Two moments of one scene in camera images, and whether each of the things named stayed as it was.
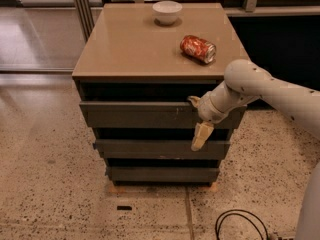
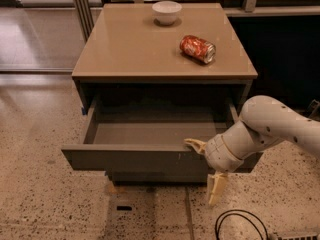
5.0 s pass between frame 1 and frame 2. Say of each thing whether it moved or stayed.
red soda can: stayed
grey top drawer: moved
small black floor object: stayed
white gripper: moved
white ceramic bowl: stayed
